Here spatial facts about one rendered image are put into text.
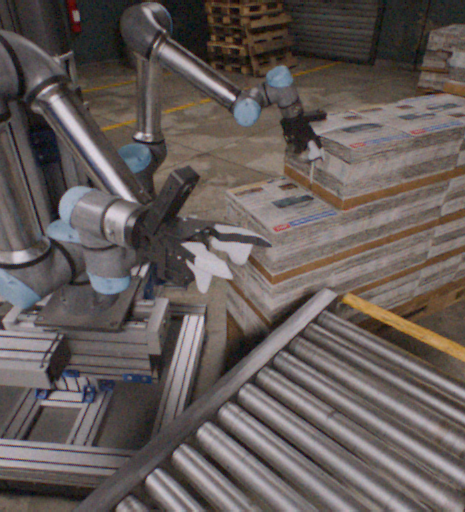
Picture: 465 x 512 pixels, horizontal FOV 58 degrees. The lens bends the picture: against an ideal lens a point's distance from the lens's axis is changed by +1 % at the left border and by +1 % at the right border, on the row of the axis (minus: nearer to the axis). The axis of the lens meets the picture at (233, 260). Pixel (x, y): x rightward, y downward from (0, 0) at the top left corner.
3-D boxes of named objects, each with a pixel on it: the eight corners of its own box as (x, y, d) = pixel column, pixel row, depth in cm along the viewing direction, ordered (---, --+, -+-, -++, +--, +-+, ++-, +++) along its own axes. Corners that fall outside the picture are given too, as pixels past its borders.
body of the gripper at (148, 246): (215, 270, 68) (156, 248, 73) (218, 220, 64) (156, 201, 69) (186, 290, 62) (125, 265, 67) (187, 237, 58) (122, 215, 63)
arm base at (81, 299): (51, 314, 109) (41, 283, 104) (75, 278, 122) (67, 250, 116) (108, 317, 108) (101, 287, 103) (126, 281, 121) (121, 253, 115)
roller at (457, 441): (288, 352, 109) (297, 335, 110) (484, 472, 84) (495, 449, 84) (281, 349, 105) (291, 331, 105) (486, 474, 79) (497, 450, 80)
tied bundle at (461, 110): (383, 150, 201) (394, 100, 188) (427, 140, 213) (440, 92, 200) (451, 180, 174) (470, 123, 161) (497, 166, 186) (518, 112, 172)
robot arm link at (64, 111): (24, 51, 88) (166, 243, 95) (-27, 59, 80) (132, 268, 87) (41, 9, 80) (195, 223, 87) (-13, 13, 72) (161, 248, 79)
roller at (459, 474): (276, 363, 106) (283, 345, 105) (476, 492, 80) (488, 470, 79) (266, 367, 102) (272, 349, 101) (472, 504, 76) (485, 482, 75)
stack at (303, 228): (224, 337, 215) (222, 188, 168) (391, 272, 261) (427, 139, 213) (265, 392, 188) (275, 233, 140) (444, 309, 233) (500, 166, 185)
